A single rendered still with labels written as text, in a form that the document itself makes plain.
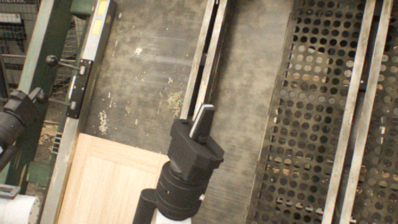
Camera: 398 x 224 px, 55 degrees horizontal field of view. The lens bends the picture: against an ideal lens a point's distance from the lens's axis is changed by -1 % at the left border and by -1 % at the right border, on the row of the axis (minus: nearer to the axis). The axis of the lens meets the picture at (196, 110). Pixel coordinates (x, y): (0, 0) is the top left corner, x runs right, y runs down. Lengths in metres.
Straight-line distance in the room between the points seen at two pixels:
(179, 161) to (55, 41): 0.97
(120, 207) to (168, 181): 0.58
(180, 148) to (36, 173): 0.93
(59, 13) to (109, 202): 0.72
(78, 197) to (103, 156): 0.16
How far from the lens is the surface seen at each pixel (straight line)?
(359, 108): 1.02
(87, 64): 1.33
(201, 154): 0.61
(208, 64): 1.08
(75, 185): 1.33
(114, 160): 1.24
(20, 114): 1.26
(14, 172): 1.52
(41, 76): 1.51
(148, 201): 0.71
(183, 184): 0.67
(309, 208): 1.47
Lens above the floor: 1.89
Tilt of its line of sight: 24 degrees down
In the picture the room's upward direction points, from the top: straight up
